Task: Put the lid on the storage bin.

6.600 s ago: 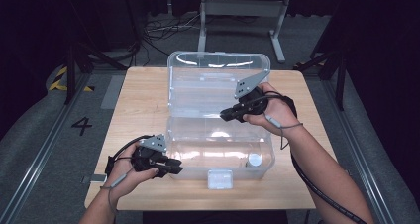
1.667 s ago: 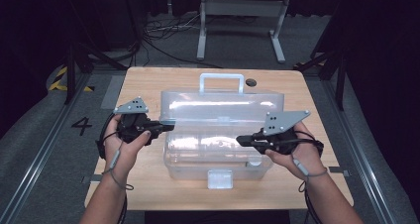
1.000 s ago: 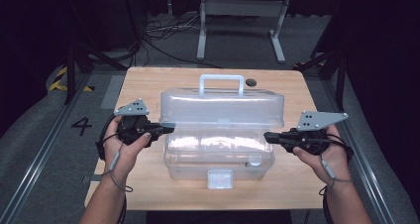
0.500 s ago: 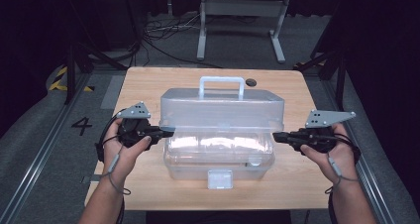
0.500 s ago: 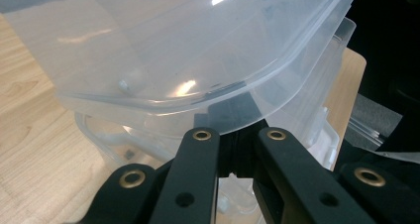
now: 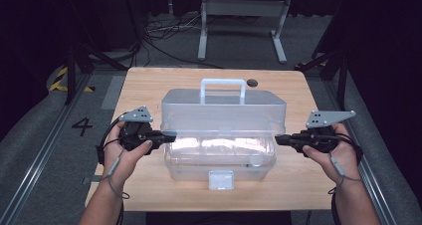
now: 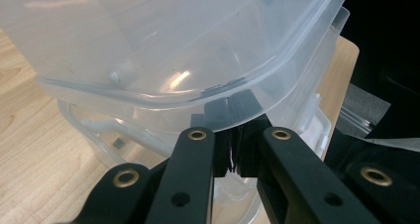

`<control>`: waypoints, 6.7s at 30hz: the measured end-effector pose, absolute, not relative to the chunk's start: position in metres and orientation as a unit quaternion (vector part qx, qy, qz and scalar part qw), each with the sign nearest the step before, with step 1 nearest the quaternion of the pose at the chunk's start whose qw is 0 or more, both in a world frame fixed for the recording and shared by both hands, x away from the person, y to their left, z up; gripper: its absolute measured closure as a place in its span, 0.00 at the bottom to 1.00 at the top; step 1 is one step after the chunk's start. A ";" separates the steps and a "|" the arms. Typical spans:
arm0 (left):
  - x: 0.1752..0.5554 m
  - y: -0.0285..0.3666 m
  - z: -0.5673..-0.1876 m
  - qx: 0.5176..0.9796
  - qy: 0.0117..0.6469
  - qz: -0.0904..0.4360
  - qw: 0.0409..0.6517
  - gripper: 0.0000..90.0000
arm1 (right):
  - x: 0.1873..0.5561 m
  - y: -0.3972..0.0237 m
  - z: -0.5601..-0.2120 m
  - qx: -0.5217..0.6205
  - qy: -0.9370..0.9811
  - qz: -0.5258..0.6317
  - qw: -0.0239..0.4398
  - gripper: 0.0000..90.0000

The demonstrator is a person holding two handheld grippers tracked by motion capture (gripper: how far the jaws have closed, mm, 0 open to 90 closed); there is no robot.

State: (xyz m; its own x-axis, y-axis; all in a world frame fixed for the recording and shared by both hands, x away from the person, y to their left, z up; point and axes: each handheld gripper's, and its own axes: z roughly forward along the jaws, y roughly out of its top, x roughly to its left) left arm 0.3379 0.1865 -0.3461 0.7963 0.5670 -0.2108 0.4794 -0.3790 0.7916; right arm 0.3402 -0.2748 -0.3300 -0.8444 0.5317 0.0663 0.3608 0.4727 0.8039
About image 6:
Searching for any person's right hand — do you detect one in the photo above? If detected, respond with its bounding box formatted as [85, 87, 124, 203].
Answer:
[301, 121, 361, 187]

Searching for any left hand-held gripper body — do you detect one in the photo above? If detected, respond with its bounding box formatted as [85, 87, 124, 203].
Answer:
[116, 106, 155, 152]

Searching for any black tripod stand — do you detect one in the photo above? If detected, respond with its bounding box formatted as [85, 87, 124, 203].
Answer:
[64, 41, 129, 106]

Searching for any grey wrist lanyard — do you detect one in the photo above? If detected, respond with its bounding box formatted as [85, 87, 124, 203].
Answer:
[101, 147, 131, 200]
[326, 151, 363, 196]

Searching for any yellow black hazard tape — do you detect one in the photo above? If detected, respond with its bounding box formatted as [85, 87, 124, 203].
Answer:
[48, 66, 97, 94]

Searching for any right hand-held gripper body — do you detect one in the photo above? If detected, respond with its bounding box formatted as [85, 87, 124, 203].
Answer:
[291, 110, 357, 153]

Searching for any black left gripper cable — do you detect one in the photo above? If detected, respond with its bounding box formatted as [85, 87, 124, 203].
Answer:
[96, 115, 129, 225]

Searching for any metal floor rail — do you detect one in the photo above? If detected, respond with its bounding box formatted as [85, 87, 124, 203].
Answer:
[322, 79, 396, 225]
[0, 75, 92, 225]

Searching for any person's left hand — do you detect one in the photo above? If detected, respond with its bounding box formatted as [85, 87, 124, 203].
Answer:
[102, 119, 154, 183]

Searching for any grey right wrist lanyard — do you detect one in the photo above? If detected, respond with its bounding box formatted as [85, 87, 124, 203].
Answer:
[326, 151, 363, 196]

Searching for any grey left wrist lanyard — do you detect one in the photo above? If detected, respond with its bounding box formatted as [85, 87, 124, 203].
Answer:
[101, 147, 131, 200]

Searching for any bundle of floor cables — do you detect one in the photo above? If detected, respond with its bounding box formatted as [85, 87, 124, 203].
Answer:
[142, 11, 224, 70]

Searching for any grey metal stand frame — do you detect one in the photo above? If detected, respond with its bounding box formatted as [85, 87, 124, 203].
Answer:
[197, 0, 294, 65]

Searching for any clear plastic storage box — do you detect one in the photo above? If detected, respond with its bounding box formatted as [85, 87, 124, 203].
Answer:
[160, 78, 289, 191]

